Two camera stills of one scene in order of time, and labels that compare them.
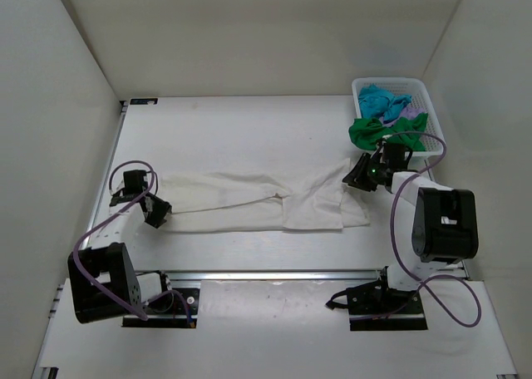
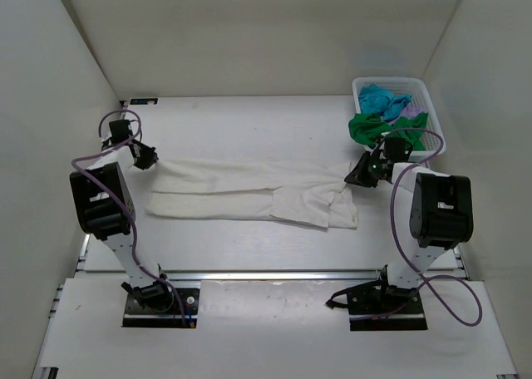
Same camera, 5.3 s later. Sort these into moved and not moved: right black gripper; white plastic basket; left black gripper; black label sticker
Moved: left black gripper
Not moved: white plastic basket; right black gripper; black label sticker
